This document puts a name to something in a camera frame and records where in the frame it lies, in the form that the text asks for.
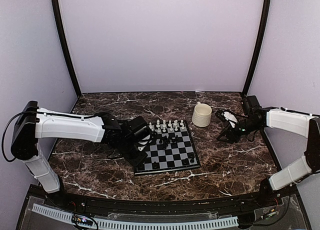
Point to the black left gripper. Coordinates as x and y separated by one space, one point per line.
139 160

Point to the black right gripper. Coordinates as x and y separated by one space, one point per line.
233 137

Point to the black chess piece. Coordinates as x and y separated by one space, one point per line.
185 161
155 165

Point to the black white chessboard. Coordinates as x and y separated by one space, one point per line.
169 159

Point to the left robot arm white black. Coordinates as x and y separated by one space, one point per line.
35 123

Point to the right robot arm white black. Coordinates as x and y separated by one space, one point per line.
295 134

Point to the pile of black chess pieces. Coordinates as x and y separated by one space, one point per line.
164 141

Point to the cream ceramic mug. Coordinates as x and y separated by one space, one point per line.
202 114

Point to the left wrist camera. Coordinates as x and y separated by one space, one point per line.
137 132

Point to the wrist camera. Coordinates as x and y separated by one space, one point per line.
137 132
249 104

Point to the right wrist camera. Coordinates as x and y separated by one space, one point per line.
249 104

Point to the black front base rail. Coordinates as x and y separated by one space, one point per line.
242 205

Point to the white slotted cable duct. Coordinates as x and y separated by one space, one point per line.
83 222

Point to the right black frame post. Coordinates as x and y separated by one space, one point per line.
257 47

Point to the black frame post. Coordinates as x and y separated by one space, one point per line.
64 46
257 47

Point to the left black frame post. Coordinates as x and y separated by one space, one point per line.
64 46

